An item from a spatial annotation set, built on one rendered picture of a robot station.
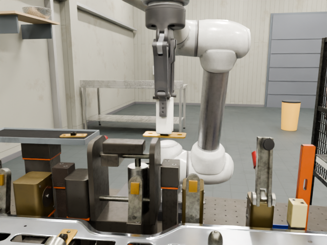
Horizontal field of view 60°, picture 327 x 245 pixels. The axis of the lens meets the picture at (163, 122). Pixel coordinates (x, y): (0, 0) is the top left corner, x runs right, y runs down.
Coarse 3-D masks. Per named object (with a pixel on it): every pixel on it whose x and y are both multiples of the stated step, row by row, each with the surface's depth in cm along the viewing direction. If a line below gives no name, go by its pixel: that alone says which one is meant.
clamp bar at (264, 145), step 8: (256, 144) 72; (264, 144) 67; (272, 144) 67; (256, 152) 72; (264, 152) 71; (272, 152) 70; (256, 160) 71; (264, 160) 71; (272, 160) 70; (256, 168) 71; (264, 168) 71; (256, 176) 71; (264, 176) 71; (256, 184) 71; (264, 184) 71; (256, 192) 71; (256, 200) 71
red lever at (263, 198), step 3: (252, 153) 81; (255, 153) 80; (252, 156) 81; (255, 156) 80; (252, 159) 80; (255, 159) 79; (255, 162) 78; (255, 165) 78; (255, 168) 77; (261, 189) 72; (264, 189) 72; (261, 192) 72; (264, 192) 72; (261, 195) 71; (264, 195) 71; (261, 198) 71; (264, 198) 71; (267, 198) 71; (261, 201) 71; (264, 201) 71
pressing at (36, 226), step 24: (0, 216) 74; (24, 216) 74; (96, 240) 65; (120, 240) 64; (144, 240) 64; (168, 240) 64; (192, 240) 64; (240, 240) 64; (264, 240) 64; (288, 240) 64; (312, 240) 64
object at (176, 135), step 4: (148, 132) 58; (152, 132) 58; (172, 132) 58; (176, 132) 58; (144, 136) 56; (148, 136) 56; (152, 136) 55; (156, 136) 55; (160, 136) 55; (164, 136) 55; (168, 136) 55; (172, 136) 55; (176, 136) 55; (180, 136) 55; (184, 136) 55
